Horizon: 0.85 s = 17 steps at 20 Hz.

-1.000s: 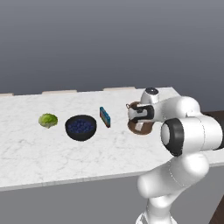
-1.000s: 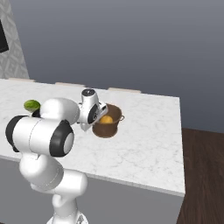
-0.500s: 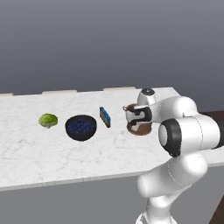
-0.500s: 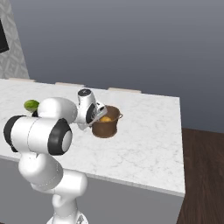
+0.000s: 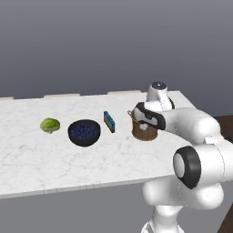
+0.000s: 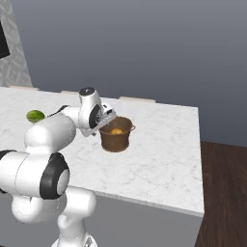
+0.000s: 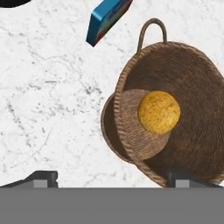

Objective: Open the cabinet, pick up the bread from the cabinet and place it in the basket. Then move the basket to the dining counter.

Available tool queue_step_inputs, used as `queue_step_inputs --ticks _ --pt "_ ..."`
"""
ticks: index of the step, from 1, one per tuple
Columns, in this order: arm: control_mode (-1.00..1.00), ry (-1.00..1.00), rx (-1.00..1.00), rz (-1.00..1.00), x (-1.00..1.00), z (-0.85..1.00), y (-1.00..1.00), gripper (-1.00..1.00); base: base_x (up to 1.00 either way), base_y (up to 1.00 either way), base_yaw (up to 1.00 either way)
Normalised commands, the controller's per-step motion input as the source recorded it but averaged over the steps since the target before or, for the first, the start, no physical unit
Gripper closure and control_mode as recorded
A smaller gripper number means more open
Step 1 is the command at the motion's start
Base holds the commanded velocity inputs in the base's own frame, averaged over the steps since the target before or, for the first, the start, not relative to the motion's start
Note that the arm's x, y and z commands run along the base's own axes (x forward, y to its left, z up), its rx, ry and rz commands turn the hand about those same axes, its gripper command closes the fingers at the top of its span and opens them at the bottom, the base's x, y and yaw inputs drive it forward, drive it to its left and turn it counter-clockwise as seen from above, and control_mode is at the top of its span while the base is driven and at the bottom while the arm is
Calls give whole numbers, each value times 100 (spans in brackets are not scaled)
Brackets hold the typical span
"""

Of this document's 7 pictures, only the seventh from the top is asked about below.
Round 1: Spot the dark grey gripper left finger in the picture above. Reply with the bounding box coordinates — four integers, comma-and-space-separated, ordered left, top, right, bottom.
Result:
0, 170, 59, 189

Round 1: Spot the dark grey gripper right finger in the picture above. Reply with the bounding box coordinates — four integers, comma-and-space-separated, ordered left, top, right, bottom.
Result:
167, 170, 224, 189

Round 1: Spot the brown woven wicker basket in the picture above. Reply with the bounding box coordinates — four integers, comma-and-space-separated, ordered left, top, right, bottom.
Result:
100, 17, 224, 188

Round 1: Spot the blue rectangular box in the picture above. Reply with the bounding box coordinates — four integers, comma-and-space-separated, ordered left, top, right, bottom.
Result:
85, 0, 134, 48

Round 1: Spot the black round object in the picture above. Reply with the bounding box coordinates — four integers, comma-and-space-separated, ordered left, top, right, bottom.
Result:
0, 0, 32, 9

